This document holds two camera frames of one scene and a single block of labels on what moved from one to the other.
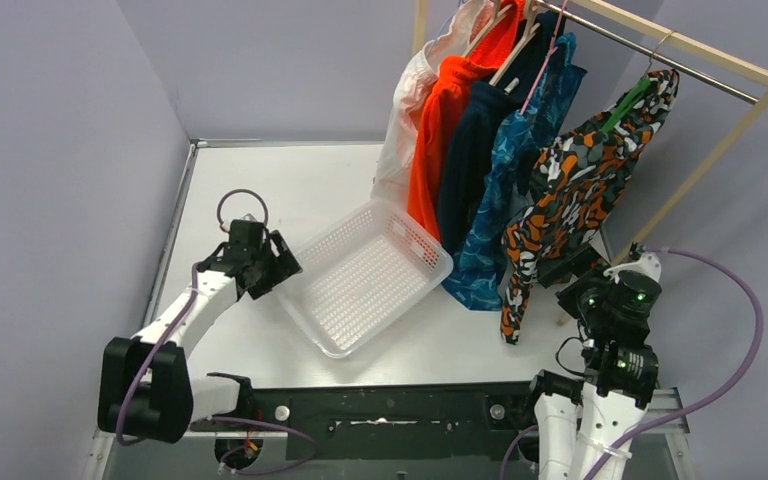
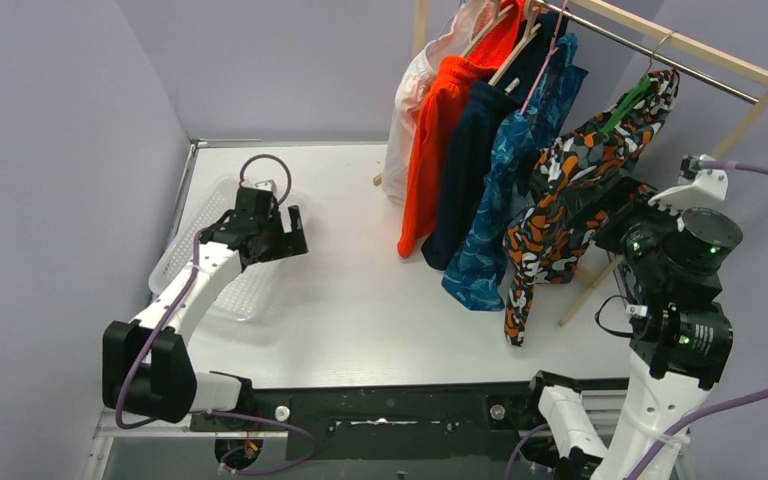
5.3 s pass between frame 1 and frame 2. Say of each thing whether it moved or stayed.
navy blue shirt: stayed
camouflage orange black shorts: stayed
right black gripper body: moved
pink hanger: stayed
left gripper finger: moved
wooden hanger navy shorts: stayed
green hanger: stayed
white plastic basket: moved
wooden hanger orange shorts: stayed
